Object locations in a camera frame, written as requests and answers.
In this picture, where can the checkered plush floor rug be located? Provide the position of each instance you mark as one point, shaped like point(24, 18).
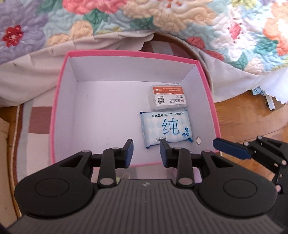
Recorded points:
point(29, 139)

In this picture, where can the floral quilted bedspread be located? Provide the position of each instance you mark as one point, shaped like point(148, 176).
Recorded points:
point(241, 44)

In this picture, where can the green yarn ball black label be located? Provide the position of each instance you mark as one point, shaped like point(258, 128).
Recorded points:
point(122, 176)

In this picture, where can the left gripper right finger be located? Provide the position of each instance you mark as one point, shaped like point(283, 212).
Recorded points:
point(180, 159)

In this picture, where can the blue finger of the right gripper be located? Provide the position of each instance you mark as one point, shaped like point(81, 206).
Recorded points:
point(233, 149)

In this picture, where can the orange label clear plastic box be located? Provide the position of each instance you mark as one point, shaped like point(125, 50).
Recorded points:
point(166, 97)

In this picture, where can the blue wet wipes pack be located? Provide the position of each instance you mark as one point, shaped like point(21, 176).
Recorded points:
point(172, 126)

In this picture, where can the pink cardboard storage box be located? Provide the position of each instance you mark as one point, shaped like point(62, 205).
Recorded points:
point(101, 93)

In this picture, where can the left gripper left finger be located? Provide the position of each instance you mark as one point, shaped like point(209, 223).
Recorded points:
point(112, 159)

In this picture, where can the papers under bed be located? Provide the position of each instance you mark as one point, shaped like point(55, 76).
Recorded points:
point(271, 102)

